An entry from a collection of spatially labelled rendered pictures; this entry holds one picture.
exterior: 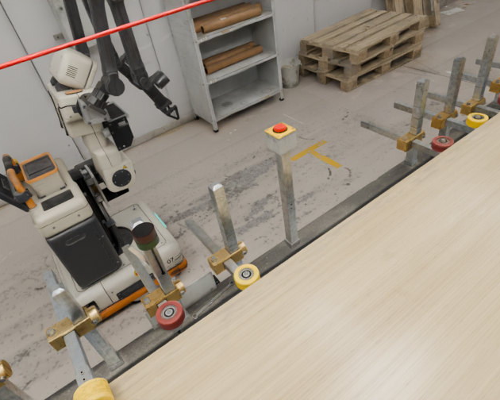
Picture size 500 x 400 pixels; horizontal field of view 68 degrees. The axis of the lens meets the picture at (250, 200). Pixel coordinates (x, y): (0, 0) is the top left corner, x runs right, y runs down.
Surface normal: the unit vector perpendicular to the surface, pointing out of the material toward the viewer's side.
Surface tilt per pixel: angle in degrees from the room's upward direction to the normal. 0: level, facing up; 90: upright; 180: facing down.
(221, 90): 90
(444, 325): 0
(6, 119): 90
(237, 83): 90
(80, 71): 90
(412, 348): 0
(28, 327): 0
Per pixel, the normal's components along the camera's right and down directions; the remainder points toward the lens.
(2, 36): 0.58, 0.46
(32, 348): -0.14, -0.76
